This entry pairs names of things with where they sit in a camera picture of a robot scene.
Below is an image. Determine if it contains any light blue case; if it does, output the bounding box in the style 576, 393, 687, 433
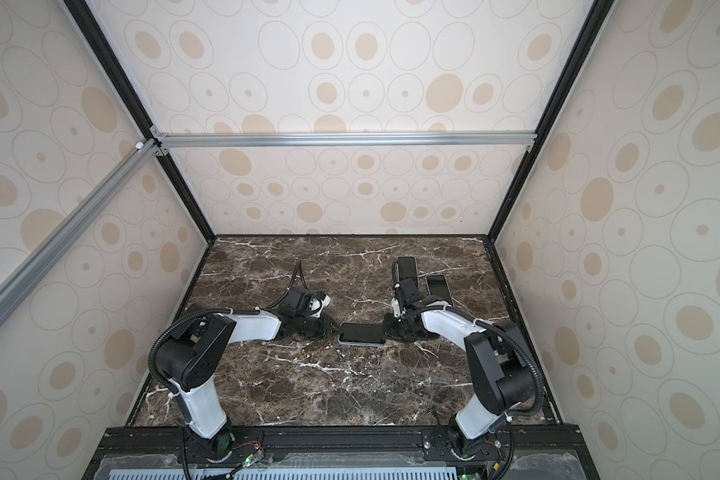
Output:
337, 322, 388, 347

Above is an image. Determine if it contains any blue-edged phone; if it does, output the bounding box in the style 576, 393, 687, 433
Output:
426, 274, 453, 305

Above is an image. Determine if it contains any white-edged phone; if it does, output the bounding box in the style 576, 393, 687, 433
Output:
393, 256, 419, 286

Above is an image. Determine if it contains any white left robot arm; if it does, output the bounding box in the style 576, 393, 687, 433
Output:
148, 303, 338, 441

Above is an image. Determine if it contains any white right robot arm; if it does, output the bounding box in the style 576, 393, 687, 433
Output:
391, 300, 544, 440

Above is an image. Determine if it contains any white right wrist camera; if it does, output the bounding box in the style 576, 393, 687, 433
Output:
392, 278, 423, 319

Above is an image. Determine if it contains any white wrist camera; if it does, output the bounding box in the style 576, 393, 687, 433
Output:
392, 278, 423, 319
283, 286, 331, 318

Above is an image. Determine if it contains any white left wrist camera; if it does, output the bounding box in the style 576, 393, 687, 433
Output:
283, 286, 331, 318

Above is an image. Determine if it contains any black corrugated right cable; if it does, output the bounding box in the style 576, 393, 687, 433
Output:
391, 260, 546, 418

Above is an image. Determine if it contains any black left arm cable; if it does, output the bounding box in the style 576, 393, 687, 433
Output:
147, 259, 310, 397

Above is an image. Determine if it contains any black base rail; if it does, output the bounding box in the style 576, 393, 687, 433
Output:
83, 424, 599, 479

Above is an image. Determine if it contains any horizontal aluminium frame bar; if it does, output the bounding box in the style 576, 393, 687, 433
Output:
157, 131, 536, 148

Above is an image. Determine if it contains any diagonal aluminium frame bar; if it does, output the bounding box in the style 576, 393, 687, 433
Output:
0, 138, 157, 328

